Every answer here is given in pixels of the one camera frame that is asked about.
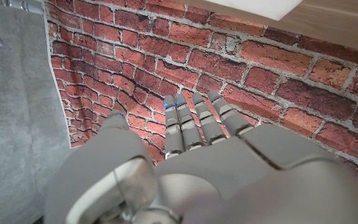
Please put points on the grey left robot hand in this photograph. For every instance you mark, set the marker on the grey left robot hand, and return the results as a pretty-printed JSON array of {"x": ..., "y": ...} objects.
[{"x": 228, "y": 174}]

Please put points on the white memory foam sheet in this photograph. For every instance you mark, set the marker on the white memory foam sheet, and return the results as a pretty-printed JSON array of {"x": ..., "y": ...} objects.
[{"x": 259, "y": 7}]

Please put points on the red brick print backdrop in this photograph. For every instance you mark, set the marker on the red brick print backdrop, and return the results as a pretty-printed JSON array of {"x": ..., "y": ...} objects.
[{"x": 197, "y": 62}]

